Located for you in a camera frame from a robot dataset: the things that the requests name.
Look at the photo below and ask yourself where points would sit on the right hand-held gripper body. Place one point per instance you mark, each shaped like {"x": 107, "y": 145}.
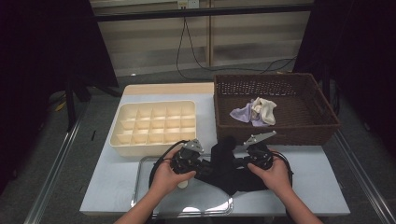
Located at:
{"x": 261, "y": 155}

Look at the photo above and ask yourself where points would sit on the person's left hand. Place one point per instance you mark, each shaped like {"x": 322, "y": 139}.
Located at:
{"x": 168, "y": 179}

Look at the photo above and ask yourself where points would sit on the brown wicker basket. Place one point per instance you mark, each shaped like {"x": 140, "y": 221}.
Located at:
{"x": 305, "y": 124}

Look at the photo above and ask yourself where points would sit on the person's right hand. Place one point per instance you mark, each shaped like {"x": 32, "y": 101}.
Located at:
{"x": 277, "y": 179}

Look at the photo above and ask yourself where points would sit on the wooden vertical post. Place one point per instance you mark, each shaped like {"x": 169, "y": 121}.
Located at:
{"x": 211, "y": 37}

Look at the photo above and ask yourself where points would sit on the black metal stand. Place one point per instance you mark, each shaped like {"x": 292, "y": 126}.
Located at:
{"x": 71, "y": 105}

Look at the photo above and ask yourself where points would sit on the dark curtain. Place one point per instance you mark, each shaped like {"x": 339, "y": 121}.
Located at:
{"x": 373, "y": 31}
{"x": 46, "y": 46}

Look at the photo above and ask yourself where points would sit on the cream compartment storage box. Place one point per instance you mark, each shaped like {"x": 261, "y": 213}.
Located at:
{"x": 149, "y": 121}

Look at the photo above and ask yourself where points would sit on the small yellow floor object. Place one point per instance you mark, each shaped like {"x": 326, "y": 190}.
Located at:
{"x": 60, "y": 106}

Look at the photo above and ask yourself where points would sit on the clear lid with round knob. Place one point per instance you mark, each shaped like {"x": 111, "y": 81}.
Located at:
{"x": 202, "y": 202}

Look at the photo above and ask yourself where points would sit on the metal floor rail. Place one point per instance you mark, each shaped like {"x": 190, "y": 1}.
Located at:
{"x": 53, "y": 177}
{"x": 367, "y": 186}

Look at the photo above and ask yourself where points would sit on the white wall socket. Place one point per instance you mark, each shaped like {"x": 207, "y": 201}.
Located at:
{"x": 188, "y": 3}

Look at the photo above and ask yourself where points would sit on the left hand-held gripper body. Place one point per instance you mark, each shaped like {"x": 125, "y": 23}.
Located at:
{"x": 186, "y": 161}

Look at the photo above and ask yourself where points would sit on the black horizontal bar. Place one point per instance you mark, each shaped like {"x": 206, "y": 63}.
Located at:
{"x": 202, "y": 13}

